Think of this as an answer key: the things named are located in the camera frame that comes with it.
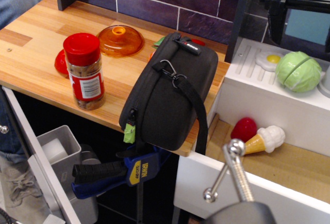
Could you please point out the person in blue jeans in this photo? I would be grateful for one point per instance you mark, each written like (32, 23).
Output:
(11, 148)

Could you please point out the spice jar red lid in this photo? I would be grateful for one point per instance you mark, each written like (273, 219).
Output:
(84, 65)

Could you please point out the green toy vegetable piece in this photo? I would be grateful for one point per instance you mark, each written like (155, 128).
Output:
(158, 43)

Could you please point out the red toy tomato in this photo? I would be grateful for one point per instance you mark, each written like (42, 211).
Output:
(60, 63)

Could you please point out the black zipper case bag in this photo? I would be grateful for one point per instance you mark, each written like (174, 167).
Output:
(169, 95)

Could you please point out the green toy cabbage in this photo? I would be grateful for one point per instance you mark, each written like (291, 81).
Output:
(298, 72)

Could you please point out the white open drawer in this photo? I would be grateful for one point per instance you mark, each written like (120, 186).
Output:
(293, 182)

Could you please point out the grey plastic bin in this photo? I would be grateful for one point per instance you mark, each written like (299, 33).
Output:
(63, 152)

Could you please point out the toy ice cream cone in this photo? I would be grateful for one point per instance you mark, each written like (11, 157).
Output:
(266, 139)

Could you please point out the grey sneaker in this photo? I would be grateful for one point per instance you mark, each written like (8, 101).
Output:
(23, 198)

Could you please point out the dark grey shelf post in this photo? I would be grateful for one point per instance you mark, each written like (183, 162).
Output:
(238, 24)

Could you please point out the green tape zipper pull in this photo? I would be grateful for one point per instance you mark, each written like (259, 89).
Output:
(129, 133)

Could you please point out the blue Irwin bar clamp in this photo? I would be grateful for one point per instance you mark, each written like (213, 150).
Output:
(134, 168)

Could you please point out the red toy piece behind bag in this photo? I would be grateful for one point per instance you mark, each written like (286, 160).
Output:
(199, 42)

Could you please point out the toy fried egg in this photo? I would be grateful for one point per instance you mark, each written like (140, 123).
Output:
(268, 60)

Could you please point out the white toy sink unit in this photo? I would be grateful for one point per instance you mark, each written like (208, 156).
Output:
(250, 91)

